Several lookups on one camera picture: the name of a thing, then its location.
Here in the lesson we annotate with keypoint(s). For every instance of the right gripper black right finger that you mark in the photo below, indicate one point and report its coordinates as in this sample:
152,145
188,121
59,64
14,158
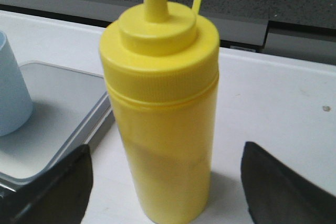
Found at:
276,194

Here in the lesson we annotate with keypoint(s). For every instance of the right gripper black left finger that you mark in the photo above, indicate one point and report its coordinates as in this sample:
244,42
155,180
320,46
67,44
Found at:
60,195

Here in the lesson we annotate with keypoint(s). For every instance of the light blue plastic cup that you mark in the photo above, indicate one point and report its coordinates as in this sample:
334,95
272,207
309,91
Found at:
16,103

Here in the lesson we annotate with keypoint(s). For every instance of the yellow squeeze bottle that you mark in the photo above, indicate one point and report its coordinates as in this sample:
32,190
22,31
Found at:
160,64

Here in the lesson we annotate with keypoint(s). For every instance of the silver digital kitchen scale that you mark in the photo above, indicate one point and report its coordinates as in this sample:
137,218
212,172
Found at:
69,106

